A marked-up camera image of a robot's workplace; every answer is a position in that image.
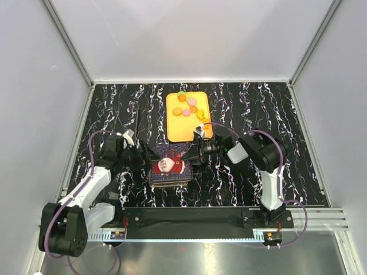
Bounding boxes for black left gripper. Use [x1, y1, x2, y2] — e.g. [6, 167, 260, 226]
[118, 139, 161, 172]

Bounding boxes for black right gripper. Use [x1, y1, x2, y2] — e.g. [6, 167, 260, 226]
[181, 135, 223, 166]

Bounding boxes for gold tin lid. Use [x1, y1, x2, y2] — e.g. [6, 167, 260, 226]
[149, 143, 193, 182]

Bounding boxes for decorated cookie tin box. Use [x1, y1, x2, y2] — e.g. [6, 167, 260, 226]
[149, 180, 189, 188]

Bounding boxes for metal tongs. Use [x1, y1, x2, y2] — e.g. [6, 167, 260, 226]
[114, 101, 140, 143]

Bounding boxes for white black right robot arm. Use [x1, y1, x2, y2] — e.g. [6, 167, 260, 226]
[182, 129, 288, 227]

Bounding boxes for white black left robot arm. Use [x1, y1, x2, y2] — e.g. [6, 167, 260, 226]
[38, 131, 160, 260]

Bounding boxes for yellow fish cookie upper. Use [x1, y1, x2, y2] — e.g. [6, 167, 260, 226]
[196, 109, 205, 121]

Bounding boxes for pink sandwich cookie lower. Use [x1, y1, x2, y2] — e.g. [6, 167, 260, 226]
[182, 109, 191, 116]

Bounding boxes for pink sandwich cookie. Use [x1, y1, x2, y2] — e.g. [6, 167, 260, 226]
[188, 98, 197, 107]
[182, 109, 191, 116]

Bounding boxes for yellow plastic tray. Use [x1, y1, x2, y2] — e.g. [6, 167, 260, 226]
[166, 91, 213, 143]

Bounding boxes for tan round biscuit upper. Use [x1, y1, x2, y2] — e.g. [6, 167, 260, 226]
[173, 107, 182, 116]

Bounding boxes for pink sandwich cookie upper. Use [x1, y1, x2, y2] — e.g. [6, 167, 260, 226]
[188, 98, 197, 107]

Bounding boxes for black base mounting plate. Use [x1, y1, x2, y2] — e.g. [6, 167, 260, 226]
[112, 206, 294, 241]

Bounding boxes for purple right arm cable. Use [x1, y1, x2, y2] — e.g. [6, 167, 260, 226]
[200, 122, 308, 247]

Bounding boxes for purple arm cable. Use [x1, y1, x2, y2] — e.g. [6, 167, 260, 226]
[200, 122, 308, 247]
[44, 129, 124, 274]

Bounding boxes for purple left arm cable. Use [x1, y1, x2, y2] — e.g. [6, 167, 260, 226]
[44, 129, 124, 274]

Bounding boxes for aluminium frame rail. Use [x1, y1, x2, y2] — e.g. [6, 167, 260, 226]
[237, 207, 349, 231]

